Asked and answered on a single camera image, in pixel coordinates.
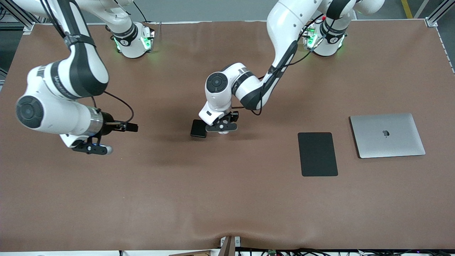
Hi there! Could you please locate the black phone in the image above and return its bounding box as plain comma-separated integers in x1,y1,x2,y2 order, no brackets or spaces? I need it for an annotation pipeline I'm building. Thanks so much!
190,119,208,138

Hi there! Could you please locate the black mouse pad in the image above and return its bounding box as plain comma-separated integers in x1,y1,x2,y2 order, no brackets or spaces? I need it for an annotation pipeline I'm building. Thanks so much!
298,132,339,177

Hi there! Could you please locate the brown table cloth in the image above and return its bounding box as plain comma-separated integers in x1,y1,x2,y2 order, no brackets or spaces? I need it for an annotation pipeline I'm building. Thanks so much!
0,20,455,251

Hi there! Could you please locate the silver laptop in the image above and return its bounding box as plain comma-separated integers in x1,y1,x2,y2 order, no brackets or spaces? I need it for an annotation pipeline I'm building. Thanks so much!
349,113,426,159

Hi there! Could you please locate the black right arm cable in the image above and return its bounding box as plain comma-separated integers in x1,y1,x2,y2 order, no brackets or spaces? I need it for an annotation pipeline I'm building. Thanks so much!
39,0,135,124

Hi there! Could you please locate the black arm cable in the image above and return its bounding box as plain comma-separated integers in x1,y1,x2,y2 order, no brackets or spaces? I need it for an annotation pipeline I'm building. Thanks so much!
39,0,135,124
231,14,333,116

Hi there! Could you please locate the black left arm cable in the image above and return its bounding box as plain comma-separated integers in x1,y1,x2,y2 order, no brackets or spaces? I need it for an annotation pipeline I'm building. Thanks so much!
231,14,333,116

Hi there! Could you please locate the black right base cable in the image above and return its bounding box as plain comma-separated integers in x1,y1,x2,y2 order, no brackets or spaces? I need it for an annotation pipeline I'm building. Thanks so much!
133,0,148,23

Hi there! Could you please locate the aluminium frame profile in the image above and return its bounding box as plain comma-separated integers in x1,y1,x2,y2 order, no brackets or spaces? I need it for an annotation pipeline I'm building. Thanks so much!
425,0,455,28
0,5,36,35

